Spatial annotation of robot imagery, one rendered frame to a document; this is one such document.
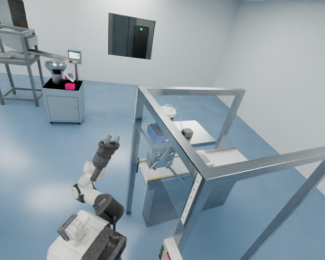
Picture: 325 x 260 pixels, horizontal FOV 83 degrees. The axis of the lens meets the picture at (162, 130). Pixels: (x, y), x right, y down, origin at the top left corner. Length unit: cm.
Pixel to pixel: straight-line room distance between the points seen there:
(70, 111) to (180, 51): 410
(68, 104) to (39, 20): 314
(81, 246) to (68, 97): 318
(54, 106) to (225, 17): 555
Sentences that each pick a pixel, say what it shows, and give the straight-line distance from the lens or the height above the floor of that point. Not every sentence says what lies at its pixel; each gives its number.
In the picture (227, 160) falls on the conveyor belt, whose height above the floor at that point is 88.
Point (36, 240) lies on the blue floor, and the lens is 263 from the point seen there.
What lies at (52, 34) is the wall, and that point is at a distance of 652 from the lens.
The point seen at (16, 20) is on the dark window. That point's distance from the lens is 686.
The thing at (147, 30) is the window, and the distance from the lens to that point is 641.
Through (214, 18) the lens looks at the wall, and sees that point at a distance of 689.
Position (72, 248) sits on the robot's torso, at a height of 129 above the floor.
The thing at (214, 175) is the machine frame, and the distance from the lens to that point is 82.
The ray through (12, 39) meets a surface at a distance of 475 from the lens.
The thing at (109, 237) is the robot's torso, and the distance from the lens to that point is 105.
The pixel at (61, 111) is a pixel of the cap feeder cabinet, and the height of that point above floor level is 31.
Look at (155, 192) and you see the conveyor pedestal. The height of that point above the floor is 66.
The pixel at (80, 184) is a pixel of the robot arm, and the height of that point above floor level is 124.
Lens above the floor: 222
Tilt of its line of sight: 32 degrees down
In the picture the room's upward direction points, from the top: 11 degrees clockwise
